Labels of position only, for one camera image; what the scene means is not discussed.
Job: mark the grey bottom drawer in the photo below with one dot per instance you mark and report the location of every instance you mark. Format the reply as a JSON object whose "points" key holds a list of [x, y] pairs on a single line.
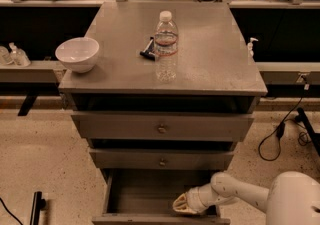
{"points": [[145, 197]]}

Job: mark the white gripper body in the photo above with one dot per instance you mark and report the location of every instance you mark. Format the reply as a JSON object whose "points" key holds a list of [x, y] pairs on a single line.
{"points": [[194, 198]]}

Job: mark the grey drawer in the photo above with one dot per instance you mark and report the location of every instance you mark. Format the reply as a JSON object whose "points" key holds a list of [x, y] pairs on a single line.
{"points": [[160, 159], [145, 197], [162, 126]]}

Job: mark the clear container at left edge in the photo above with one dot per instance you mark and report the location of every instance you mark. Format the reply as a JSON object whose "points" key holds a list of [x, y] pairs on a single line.
{"points": [[5, 57]]}

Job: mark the black stand base bottom left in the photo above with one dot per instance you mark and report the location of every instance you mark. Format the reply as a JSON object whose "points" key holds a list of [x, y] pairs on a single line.
{"points": [[39, 204]]}

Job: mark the clear plastic water bottle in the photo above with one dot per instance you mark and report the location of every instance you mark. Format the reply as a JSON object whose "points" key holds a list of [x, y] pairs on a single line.
{"points": [[166, 40]]}

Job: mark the black stand leg right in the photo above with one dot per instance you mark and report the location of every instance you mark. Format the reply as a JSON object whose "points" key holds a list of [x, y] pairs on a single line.
{"points": [[315, 137]]}

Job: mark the clear bottle on ledge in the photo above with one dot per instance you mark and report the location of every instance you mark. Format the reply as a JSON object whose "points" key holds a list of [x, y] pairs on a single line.
{"points": [[19, 56]]}

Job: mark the grey middle drawer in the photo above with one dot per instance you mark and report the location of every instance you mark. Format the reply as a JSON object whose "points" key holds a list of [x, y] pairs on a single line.
{"points": [[160, 159]]}

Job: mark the black razor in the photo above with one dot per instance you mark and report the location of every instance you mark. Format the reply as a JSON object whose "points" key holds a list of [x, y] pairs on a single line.
{"points": [[148, 52]]}

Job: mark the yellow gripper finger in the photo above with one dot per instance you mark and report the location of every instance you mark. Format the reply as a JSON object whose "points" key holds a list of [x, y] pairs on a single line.
{"points": [[185, 211], [181, 201]]}

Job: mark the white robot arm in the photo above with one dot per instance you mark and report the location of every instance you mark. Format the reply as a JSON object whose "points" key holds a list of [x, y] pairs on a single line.
{"points": [[292, 199]]}

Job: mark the white bowl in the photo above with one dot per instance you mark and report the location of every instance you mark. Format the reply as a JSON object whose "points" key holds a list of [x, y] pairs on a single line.
{"points": [[78, 54]]}

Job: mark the grey drawer cabinet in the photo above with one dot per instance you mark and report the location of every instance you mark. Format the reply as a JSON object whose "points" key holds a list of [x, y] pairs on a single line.
{"points": [[215, 73]]}

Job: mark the grey top drawer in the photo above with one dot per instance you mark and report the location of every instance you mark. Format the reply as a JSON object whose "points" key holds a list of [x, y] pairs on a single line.
{"points": [[162, 126]]}

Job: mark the white pump bottle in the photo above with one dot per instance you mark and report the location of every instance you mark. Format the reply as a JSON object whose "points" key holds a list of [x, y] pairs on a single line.
{"points": [[250, 45]]}

